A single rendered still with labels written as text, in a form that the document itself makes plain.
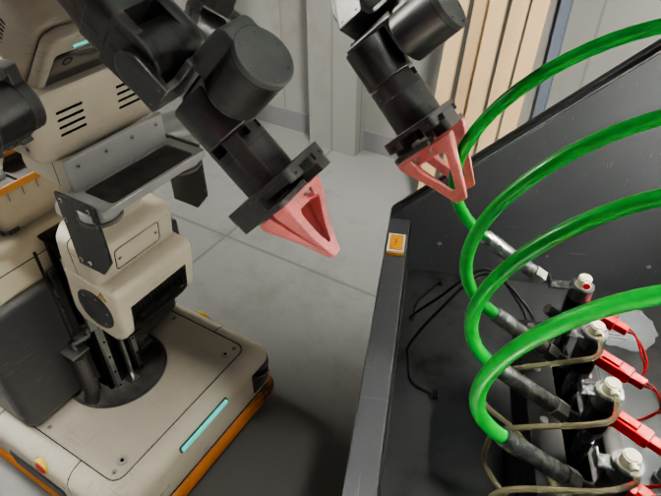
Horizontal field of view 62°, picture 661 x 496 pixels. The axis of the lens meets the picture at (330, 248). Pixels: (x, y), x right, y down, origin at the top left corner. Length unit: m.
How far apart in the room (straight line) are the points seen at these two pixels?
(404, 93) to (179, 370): 1.25
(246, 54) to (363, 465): 0.48
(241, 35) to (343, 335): 1.71
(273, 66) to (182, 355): 1.34
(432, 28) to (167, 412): 1.27
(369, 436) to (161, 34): 0.51
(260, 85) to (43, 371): 1.22
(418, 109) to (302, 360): 1.51
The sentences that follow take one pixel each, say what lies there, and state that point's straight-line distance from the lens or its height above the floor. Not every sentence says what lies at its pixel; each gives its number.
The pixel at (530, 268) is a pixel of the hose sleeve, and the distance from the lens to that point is 0.72.
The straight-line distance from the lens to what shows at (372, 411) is 0.75.
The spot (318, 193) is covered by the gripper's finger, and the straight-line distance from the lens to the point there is 0.55.
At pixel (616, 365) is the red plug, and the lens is 0.70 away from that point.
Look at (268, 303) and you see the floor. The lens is 2.24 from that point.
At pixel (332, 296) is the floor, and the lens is 2.25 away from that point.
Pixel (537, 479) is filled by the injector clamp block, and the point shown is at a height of 0.98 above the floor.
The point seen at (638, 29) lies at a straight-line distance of 0.59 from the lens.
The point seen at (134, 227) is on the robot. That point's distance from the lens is 1.20.
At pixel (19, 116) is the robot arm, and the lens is 0.85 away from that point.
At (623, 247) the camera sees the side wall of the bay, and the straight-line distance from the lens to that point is 1.13.
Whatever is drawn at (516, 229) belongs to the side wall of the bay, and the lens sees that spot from 1.07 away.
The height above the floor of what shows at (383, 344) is 0.95.
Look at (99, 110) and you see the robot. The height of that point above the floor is 1.15.
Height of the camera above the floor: 1.56
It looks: 39 degrees down
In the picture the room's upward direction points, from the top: straight up
